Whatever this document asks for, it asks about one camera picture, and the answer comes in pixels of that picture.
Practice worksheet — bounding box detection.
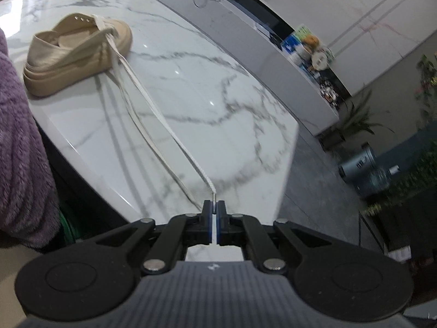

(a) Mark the grey pedal trash bin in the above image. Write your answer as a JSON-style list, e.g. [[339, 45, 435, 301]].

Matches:
[[338, 142, 378, 192]]

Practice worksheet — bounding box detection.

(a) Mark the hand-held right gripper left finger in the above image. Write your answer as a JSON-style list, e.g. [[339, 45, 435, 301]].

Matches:
[[97, 199, 214, 274]]

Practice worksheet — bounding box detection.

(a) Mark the cream shoelace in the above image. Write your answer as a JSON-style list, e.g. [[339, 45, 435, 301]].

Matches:
[[91, 14, 218, 214]]

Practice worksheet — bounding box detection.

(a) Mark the purple fleece clothing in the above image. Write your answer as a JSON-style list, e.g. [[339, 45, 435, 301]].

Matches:
[[0, 29, 62, 249]]

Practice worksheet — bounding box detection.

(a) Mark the beige platform shoe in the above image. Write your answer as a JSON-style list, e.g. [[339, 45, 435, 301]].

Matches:
[[23, 13, 133, 97]]

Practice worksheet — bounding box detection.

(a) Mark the black white patterned tea set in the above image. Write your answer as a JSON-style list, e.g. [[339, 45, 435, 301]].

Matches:
[[319, 78, 342, 105]]

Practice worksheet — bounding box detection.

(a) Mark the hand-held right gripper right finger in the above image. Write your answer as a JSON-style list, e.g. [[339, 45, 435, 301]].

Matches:
[[216, 200, 332, 274]]

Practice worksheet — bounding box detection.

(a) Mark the tall leafy houseplant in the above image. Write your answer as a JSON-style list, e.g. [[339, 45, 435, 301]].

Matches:
[[413, 53, 437, 121]]

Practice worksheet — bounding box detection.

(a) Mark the long-leaf potted plant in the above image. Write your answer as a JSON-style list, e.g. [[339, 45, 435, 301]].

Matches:
[[318, 85, 393, 151]]

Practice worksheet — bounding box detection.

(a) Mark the green blue tissue box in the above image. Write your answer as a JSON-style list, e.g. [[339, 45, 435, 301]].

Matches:
[[280, 24, 309, 57]]

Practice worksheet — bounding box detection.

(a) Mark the round white painted fan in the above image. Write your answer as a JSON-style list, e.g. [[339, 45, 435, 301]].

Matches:
[[311, 51, 330, 71]]

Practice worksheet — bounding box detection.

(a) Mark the blue water jug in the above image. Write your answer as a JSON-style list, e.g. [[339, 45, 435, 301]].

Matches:
[[364, 166, 401, 199]]

